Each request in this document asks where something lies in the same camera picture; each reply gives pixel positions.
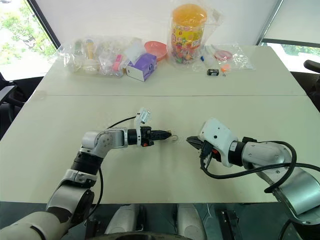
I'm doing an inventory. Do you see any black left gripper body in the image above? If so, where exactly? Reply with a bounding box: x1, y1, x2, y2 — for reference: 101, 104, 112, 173
139, 126, 155, 148

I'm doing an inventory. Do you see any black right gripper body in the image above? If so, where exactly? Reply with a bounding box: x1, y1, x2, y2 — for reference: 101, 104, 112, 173
198, 140, 222, 168

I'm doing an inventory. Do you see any purple and white box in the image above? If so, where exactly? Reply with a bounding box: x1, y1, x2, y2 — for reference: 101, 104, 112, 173
125, 52, 158, 83

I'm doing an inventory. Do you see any white rounded robot leg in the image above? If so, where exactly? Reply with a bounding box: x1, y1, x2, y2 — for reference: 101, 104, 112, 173
104, 203, 140, 235
175, 203, 208, 236

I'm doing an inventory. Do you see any small orange plastic piece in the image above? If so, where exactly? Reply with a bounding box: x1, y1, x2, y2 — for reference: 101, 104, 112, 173
220, 64, 232, 77

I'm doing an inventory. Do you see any pink item in bag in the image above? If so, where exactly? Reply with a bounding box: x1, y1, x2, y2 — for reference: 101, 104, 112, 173
111, 54, 124, 73

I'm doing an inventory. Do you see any pink plastic bowl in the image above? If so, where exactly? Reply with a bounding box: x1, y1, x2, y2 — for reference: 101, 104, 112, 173
143, 40, 169, 62

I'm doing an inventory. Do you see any clear bag with pink items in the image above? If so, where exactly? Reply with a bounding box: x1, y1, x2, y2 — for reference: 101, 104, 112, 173
191, 43, 256, 73

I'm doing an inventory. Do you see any yellow toy in bag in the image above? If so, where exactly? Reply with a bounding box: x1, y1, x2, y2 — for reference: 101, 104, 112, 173
85, 39, 96, 60

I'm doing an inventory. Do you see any candy jar with orange lid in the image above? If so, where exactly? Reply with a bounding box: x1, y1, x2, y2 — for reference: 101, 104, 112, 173
170, 3, 209, 66

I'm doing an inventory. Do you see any clear bag of small items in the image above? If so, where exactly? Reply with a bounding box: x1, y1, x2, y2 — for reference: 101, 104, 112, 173
55, 35, 149, 78

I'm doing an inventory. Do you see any clear bag around jar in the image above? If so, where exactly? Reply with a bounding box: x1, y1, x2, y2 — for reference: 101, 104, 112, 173
165, 0, 226, 73

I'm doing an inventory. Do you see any black office chair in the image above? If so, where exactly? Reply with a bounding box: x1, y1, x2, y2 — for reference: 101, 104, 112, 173
0, 71, 45, 141
289, 59, 320, 111

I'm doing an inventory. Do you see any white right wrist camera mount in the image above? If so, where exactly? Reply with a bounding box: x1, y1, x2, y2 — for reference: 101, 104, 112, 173
198, 117, 240, 168

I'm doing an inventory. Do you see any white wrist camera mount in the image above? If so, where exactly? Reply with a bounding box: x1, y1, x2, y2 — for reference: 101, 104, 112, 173
134, 107, 153, 131
198, 117, 240, 168

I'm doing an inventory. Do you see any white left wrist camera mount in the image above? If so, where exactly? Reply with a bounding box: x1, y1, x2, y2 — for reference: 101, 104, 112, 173
134, 107, 153, 131

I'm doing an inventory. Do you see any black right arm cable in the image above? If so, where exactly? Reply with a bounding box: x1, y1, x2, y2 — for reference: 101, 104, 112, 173
199, 140, 320, 194

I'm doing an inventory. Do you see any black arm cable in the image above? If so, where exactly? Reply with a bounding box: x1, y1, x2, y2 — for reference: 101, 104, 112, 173
199, 140, 320, 194
84, 115, 139, 221

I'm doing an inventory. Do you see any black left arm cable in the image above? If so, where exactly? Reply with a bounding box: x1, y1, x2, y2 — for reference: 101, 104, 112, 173
84, 115, 139, 221

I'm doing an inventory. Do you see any black metal bracket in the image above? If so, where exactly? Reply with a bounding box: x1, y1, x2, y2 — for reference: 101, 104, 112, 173
215, 208, 243, 240

